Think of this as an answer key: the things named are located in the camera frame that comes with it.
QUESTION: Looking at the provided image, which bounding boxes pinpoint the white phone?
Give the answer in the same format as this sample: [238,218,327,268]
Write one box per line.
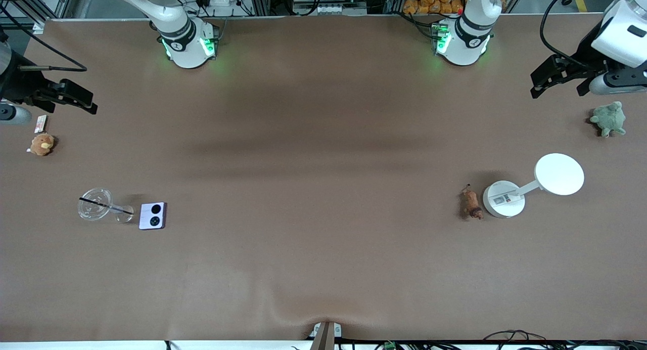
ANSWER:
[139,202,167,231]

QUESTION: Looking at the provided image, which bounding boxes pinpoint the brown lion statue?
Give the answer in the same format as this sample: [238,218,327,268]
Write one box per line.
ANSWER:
[460,184,484,220]

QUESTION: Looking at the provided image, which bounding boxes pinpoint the brown hamster plush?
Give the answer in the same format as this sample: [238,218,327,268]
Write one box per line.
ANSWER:
[26,133,56,156]

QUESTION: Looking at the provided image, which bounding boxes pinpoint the green turtle plush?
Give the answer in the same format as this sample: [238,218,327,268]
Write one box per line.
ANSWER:
[589,101,627,138]

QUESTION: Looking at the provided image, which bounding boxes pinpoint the white round desk lamp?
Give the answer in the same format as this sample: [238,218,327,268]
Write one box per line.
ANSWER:
[482,153,585,219]

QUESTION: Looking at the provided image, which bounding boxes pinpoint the black straw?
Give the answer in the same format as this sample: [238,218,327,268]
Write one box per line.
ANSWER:
[78,198,133,215]

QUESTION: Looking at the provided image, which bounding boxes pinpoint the clear glass cup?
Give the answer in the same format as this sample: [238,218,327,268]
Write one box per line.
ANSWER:
[77,188,135,224]

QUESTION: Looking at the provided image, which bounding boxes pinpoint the orange plush toy pile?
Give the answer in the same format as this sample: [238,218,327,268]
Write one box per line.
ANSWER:
[403,0,465,15]

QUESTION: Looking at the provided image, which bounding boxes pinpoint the white long socket bar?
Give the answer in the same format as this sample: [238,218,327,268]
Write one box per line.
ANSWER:
[293,4,367,16]

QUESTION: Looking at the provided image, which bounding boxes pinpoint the brown table cover sheet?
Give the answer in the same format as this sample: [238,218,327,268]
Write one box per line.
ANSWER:
[0,14,647,343]

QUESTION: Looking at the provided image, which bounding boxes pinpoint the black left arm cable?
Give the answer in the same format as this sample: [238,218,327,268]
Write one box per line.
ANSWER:
[540,0,598,70]

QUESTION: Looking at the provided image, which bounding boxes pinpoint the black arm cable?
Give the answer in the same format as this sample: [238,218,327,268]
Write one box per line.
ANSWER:
[540,0,598,70]
[0,4,87,72]

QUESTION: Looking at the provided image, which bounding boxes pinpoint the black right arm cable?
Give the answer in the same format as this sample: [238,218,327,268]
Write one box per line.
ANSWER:
[0,4,87,72]

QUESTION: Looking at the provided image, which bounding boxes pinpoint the black cable bundle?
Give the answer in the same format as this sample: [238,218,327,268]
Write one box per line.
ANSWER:
[480,330,647,350]

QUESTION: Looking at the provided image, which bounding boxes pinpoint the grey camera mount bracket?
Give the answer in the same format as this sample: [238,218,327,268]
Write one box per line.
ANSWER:
[309,321,343,350]

